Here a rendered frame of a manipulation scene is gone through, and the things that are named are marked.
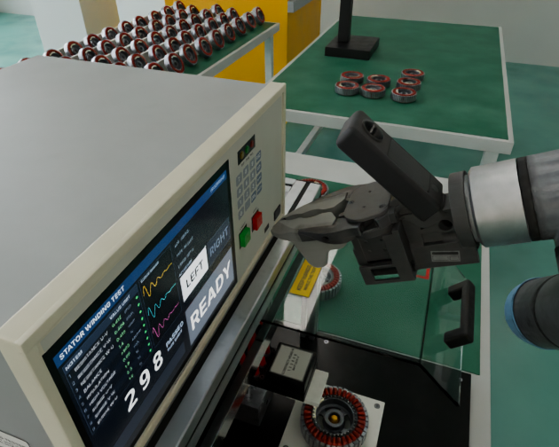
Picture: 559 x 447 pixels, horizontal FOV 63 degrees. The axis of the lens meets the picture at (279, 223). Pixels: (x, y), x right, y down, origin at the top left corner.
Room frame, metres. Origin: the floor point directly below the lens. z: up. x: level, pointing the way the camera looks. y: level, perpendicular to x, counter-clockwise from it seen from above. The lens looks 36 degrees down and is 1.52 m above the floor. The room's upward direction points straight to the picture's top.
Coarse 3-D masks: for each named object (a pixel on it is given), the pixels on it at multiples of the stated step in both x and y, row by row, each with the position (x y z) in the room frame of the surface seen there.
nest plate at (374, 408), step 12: (360, 396) 0.48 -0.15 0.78; (300, 408) 0.46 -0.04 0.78; (372, 408) 0.46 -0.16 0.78; (288, 420) 0.43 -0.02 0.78; (348, 420) 0.43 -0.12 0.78; (372, 420) 0.43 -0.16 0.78; (288, 432) 0.41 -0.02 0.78; (300, 432) 0.41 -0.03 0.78; (372, 432) 0.41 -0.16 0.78; (288, 444) 0.39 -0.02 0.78; (300, 444) 0.39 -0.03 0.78; (372, 444) 0.39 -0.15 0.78
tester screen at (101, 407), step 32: (224, 192) 0.40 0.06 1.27; (192, 224) 0.33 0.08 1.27; (160, 256) 0.28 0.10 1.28; (192, 256) 0.33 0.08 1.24; (128, 288) 0.24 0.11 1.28; (160, 288) 0.28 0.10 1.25; (96, 320) 0.21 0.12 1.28; (128, 320) 0.24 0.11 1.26; (160, 320) 0.27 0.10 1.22; (64, 352) 0.18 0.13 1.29; (96, 352) 0.20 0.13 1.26; (128, 352) 0.23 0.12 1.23; (96, 384) 0.19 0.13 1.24; (128, 384) 0.22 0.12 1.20; (96, 416) 0.19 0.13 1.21
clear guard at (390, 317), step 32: (352, 256) 0.53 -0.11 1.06; (288, 288) 0.46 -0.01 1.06; (320, 288) 0.46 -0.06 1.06; (352, 288) 0.46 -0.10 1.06; (384, 288) 0.46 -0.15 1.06; (416, 288) 0.46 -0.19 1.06; (288, 320) 0.41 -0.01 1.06; (320, 320) 0.41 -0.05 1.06; (352, 320) 0.41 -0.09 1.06; (384, 320) 0.41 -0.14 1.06; (416, 320) 0.41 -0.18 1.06; (448, 320) 0.43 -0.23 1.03; (384, 352) 0.36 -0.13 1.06; (416, 352) 0.36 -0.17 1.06; (448, 352) 0.38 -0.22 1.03; (448, 384) 0.34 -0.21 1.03
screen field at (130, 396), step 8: (160, 352) 0.26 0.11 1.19; (152, 360) 0.25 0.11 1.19; (160, 360) 0.26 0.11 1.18; (152, 368) 0.25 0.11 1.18; (160, 368) 0.26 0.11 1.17; (144, 376) 0.24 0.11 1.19; (152, 376) 0.24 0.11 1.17; (136, 384) 0.23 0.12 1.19; (144, 384) 0.23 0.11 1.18; (128, 392) 0.22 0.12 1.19; (136, 392) 0.22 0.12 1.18; (144, 392) 0.23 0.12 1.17; (128, 400) 0.21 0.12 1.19; (136, 400) 0.22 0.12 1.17; (128, 408) 0.21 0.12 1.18; (128, 416) 0.21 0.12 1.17
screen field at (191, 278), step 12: (228, 216) 0.40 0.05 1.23; (228, 228) 0.40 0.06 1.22; (216, 240) 0.37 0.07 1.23; (228, 240) 0.40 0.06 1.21; (204, 252) 0.35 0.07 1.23; (216, 252) 0.37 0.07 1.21; (192, 264) 0.32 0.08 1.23; (204, 264) 0.34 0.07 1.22; (192, 276) 0.32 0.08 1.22; (192, 288) 0.32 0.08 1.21
